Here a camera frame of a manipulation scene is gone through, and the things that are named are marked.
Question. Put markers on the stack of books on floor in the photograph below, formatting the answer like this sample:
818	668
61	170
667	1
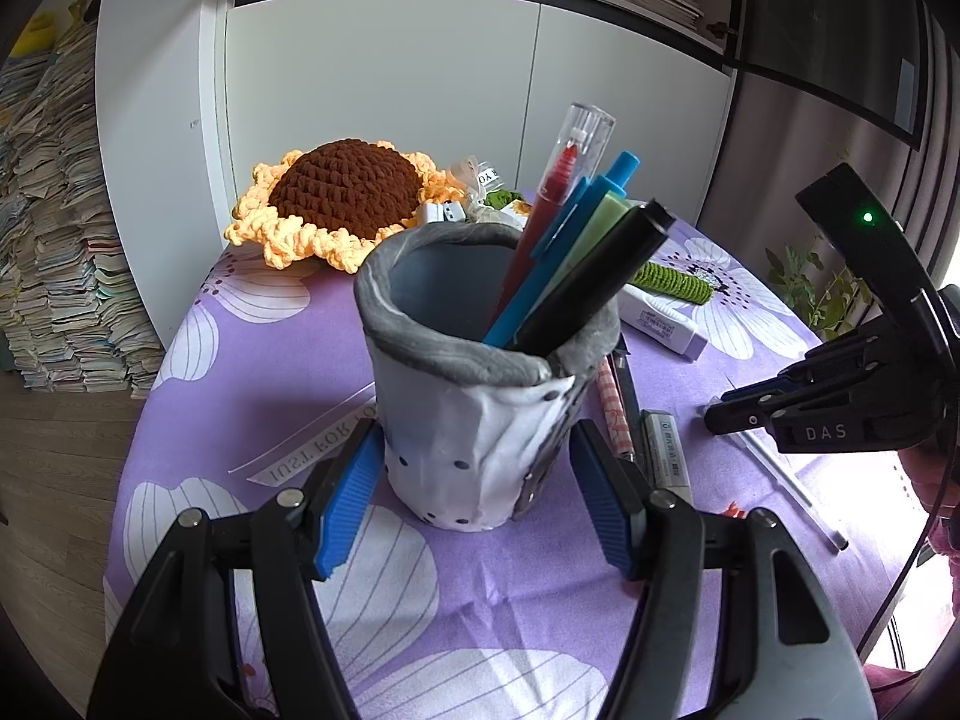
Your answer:
71	313

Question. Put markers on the crochet sunflower with green stem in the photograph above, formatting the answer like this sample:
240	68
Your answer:
345	194

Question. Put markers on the blue pen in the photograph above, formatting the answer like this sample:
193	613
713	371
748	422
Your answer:
576	228

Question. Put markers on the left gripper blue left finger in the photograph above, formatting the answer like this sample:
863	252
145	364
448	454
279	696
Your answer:
176	653

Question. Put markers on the person's right hand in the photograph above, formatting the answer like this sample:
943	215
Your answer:
925	465

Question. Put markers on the pink striped curtain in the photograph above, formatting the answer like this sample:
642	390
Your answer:
918	183

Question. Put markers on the clear translucent pen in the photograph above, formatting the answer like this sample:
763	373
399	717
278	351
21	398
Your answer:
778	470

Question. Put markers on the white bookshelf cabinet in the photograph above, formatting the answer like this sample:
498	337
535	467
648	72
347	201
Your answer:
192	94

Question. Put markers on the green potted plant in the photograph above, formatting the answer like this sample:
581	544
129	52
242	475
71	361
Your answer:
814	281

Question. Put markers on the white correction tape dispenser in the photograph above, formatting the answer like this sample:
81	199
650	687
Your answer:
653	317

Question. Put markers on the black marker pen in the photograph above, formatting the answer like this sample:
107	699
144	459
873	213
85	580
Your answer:
594	281

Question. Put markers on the light green pen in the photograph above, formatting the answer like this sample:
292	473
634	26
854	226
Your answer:
609	210

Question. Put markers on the red gel pen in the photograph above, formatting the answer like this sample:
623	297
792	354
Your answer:
578	149

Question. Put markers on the purple floral tablecloth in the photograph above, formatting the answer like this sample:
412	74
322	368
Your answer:
269	372

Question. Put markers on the grey white fabric pen holder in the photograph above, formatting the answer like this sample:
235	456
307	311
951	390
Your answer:
471	430

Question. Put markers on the pink checkered pen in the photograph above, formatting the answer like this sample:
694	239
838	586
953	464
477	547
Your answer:
614	412

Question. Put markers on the black slim pen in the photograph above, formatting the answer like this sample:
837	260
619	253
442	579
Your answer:
633	415

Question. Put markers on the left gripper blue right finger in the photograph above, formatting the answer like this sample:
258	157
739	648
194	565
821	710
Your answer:
781	653

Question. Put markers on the white eraser with grey sleeve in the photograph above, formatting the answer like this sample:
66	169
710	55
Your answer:
665	454

